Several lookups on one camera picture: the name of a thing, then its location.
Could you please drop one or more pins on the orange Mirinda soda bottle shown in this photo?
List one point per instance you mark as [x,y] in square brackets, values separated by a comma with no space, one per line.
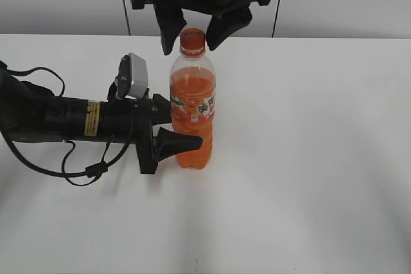
[193,100]

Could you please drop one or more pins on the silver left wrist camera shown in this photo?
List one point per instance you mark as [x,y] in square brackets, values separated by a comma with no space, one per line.
[132,78]

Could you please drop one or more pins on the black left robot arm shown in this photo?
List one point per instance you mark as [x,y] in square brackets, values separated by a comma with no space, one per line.
[33,114]

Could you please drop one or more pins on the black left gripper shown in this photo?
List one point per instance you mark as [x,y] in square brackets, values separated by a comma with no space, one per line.
[131,121]

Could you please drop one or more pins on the orange bottle cap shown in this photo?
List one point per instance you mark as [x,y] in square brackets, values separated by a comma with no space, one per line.
[192,42]

